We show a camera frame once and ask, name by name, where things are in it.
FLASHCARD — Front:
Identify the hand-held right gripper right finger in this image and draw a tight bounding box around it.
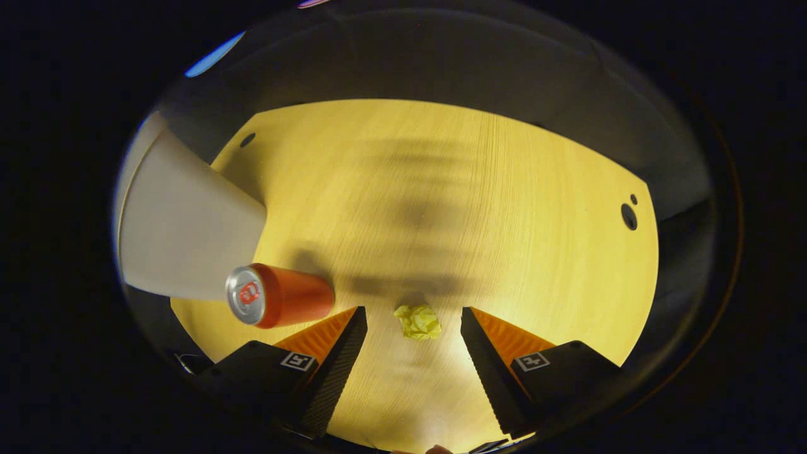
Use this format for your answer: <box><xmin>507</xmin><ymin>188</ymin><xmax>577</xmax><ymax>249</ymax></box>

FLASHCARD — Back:
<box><xmin>460</xmin><ymin>307</ymin><xmax>625</xmax><ymax>440</ymax></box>

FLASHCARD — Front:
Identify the yellow paper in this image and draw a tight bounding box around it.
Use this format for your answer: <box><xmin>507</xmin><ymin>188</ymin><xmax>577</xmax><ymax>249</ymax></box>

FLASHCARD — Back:
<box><xmin>394</xmin><ymin>305</ymin><xmax>442</xmax><ymax>341</ymax></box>

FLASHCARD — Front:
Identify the white desktop garbage bin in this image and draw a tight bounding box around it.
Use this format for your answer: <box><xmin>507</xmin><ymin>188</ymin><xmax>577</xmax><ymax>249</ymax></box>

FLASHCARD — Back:
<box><xmin>113</xmin><ymin>112</ymin><xmax>269</xmax><ymax>302</ymax></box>

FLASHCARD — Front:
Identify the red pop can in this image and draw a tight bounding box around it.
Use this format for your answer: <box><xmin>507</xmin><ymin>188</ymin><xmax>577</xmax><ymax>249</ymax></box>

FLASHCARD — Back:
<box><xmin>225</xmin><ymin>263</ymin><xmax>335</xmax><ymax>329</ymax></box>

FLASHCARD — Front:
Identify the wooden desktop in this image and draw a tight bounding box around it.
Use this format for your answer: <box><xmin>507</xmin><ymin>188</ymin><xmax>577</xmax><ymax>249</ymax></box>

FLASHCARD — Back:
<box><xmin>170</xmin><ymin>99</ymin><xmax>659</xmax><ymax>454</ymax></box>

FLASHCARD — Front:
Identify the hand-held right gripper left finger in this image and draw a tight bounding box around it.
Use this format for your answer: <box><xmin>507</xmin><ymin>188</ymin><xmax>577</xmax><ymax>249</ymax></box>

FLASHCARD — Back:
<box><xmin>195</xmin><ymin>306</ymin><xmax>368</xmax><ymax>439</ymax></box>

